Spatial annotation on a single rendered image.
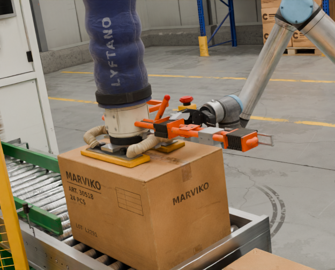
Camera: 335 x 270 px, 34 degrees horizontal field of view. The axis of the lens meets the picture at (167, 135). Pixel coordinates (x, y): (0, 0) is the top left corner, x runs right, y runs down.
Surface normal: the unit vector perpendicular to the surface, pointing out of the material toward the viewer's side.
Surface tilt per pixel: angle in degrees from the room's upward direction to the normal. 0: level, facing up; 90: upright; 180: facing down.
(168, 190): 90
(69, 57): 90
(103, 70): 73
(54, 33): 90
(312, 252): 0
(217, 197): 90
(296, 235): 0
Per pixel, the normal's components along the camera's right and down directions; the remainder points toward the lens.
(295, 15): -0.32, 0.18
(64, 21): 0.72, 0.10
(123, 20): 0.43, -0.04
